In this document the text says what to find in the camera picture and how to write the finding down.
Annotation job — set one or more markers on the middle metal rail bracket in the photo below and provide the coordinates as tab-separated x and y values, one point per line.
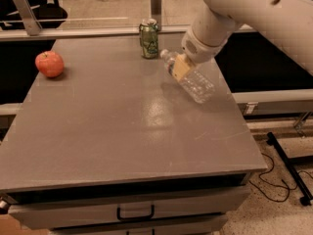
156	11

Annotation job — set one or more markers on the grey top drawer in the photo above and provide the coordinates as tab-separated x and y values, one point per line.
103	210

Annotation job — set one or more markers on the black office chair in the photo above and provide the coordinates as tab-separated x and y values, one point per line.
49	13

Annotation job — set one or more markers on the left metal rail bracket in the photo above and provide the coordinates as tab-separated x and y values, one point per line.
30	22

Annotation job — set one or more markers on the black stand leg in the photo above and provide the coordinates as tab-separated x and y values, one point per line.
307	198

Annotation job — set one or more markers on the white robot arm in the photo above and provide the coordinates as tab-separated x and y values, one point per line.
287	24

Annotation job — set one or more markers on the black drawer handle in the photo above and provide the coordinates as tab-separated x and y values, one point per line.
137	214

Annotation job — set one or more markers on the clear plastic water bottle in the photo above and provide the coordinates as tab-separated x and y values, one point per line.
194	83

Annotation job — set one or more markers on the grey horizontal rail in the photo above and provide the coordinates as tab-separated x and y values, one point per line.
58	33

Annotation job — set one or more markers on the red apple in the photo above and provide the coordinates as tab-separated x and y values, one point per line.
50	63

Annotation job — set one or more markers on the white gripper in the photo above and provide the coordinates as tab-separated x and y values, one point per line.
197	49

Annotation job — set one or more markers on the metal rail bracket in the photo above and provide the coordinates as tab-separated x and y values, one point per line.
30	22
156	11

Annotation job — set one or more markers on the green soda can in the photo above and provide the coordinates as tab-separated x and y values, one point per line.
148	31

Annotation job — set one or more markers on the grey lower drawer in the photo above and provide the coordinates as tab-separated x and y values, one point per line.
187	225

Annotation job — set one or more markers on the grey drawer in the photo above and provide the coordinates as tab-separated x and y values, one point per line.
187	225
103	210

